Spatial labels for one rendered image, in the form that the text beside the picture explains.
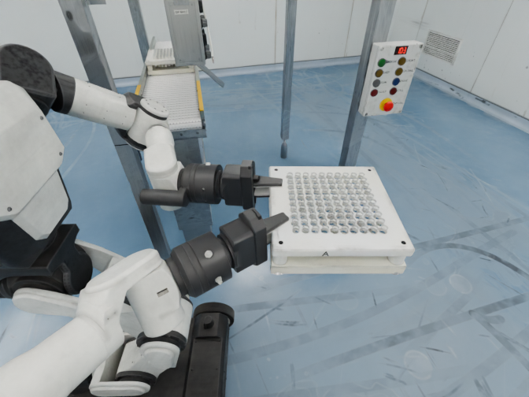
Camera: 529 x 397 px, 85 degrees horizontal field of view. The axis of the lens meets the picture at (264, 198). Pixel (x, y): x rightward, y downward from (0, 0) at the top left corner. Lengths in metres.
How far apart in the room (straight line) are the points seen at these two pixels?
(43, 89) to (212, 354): 1.09
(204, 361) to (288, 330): 0.47
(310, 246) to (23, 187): 0.50
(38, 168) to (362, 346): 1.47
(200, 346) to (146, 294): 0.95
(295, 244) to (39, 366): 0.36
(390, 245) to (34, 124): 0.67
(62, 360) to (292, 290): 1.43
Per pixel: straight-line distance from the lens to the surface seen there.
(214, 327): 1.41
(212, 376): 1.36
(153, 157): 0.68
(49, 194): 0.71
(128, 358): 1.28
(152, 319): 0.49
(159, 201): 0.64
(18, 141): 0.64
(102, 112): 0.85
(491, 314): 2.04
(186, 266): 0.46
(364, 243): 0.54
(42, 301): 0.84
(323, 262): 0.55
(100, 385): 1.31
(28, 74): 0.80
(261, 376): 1.54
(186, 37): 1.13
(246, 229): 0.49
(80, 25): 1.11
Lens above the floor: 1.47
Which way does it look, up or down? 41 degrees down
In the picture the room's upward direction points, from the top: straight up
